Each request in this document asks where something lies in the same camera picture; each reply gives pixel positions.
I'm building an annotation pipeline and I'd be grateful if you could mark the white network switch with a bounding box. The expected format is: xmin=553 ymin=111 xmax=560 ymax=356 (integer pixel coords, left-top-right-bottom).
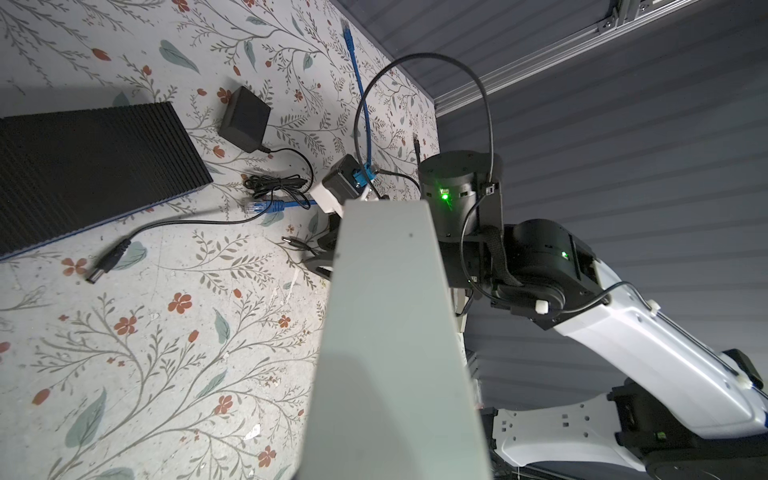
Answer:
xmin=297 ymin=201 xmax=491 ymax=479

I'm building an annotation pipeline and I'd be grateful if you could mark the small black power adapter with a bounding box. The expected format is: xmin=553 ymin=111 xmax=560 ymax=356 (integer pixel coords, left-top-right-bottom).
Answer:
xmin=282 ymin=236 xmax=317 ymax=254

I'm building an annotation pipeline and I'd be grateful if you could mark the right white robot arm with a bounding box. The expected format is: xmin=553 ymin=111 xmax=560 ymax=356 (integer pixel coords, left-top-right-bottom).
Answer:
xmin=417 ymin=150 xmax=767 ymax=479

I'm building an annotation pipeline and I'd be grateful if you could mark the large black power adapter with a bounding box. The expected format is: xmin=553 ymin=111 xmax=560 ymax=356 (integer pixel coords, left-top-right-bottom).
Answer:
xmin=218 ymin=86 xmax=272 ymax=153

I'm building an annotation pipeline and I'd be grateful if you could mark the blue ethernet cable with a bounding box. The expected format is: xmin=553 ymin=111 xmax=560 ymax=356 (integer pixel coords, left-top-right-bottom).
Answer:
xmin=242 ymin=17 xmax=376 ymax=216

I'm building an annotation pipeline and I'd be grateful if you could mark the black ethernet cable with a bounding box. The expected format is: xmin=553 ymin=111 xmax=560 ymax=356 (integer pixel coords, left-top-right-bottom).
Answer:
xmin=83 ymin=134 xmax=421 ymax=285

